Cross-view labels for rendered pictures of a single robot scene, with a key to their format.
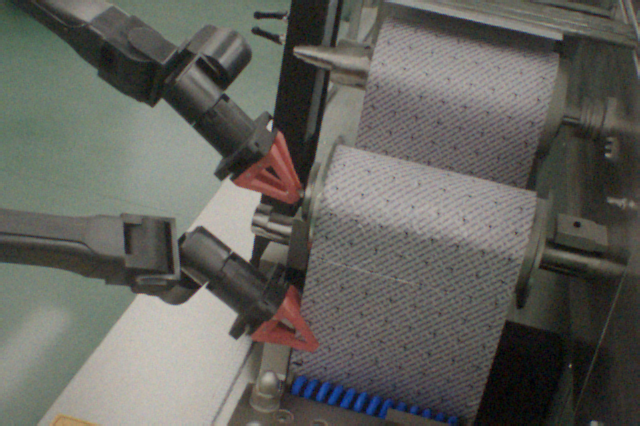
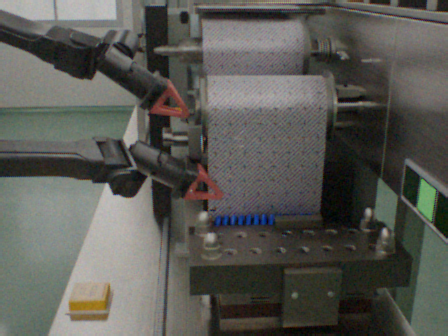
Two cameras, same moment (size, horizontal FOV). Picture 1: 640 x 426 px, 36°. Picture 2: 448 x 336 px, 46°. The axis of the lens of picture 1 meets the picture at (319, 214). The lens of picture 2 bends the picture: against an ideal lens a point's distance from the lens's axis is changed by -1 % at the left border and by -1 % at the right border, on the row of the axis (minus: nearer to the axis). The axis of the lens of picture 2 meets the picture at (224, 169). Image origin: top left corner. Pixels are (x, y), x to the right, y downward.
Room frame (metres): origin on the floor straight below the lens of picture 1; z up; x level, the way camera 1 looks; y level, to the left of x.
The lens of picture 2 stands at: (0.00, 0.18, 1.49)
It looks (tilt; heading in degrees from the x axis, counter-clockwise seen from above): 19 degrees down; 348
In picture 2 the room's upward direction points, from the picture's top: straight up
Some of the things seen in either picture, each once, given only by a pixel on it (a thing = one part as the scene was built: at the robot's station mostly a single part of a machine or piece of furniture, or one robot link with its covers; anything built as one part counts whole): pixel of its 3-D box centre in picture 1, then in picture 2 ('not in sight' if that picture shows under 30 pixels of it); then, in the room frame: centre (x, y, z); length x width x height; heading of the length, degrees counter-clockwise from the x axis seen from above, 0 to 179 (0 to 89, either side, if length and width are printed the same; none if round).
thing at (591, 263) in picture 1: (566, 255); (344, 105); (1.02, -0.29, 1.25); 0.07 x 0.04 x 0.04; 83
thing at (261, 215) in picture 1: (262, 219); (167, 136); (1.10, 0.07, 1.18); 0.04 x 0.02 x 0.04; 173
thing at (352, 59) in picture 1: (356, 65); (191, 50); (1.31, -0.01, 1.33); 0.06 x 0.06 x 0.06; 83
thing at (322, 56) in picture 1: (315, 55); (166, 50); (1.32, 0.05, 1.33); 0.06 x 0.03 x 0.03; 83
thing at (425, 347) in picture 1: (392, 346); (265, 182); (0.98, -0.11, 1.11); 0.23 x 0.01 x 0.18; 83
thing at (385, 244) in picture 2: not in sight; (386, 238); (0.79, -0.29, 1.05); 0.04 x 0.04 x 0.04
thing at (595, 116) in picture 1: (582, 117); (318, 50); (1.27, -0.32, 1.33); 0.07 x 0.07 x 0.07; 83
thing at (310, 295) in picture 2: not in sight; (311, 297); (0.77, -0.14, 0.96); 0.10 x 0.03 x 0.11; 83
